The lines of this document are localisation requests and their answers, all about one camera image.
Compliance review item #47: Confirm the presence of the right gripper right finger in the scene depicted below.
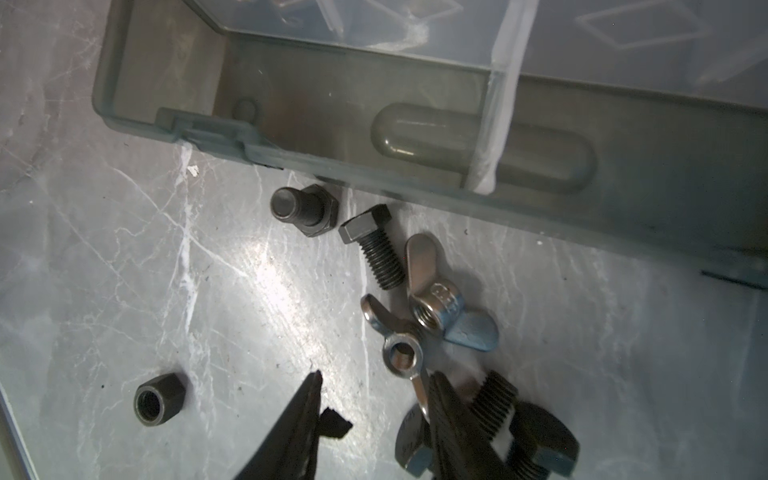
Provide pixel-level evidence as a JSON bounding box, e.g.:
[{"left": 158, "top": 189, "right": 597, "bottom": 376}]
[{"left": 428, "top": 371, "right": 516, "bottom": 479}]

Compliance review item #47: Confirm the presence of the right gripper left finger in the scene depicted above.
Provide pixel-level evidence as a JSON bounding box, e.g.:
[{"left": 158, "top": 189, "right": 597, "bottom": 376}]
[{"left": 236, "top": 370, "right": 353, "bottom": 479}]

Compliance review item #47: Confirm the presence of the silver wing nut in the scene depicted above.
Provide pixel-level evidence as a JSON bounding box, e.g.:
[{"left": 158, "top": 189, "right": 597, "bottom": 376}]
[
  {"left": 360, "top": 294, "right": 429, "bottom": 420},
  {"left": 405, "top": 234, "right": 499, "bottom": 352}
]

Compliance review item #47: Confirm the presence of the black hex bolt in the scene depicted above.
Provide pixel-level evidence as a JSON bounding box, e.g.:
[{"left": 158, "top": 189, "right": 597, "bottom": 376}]
[
  {"left": 270, "top": 184, "right": 339, "bottom": 238},
  {"left": 339, "top": 204, "right": 406, "bottom": 290},
  {"left": 394, "top": 370, "right": 518, "bottom": 479}
]

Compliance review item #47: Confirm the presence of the black hex nut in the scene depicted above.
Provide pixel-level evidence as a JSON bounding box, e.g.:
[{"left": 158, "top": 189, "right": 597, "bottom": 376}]
[{"left": 133, "top": 373, "right": 186, "bottom": 427}]

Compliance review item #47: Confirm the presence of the grey plastic organizer box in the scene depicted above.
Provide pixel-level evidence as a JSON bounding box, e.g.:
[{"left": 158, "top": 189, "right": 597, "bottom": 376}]
[{"left": 92, "top": 1, "right": 767, "bottom": 289}]

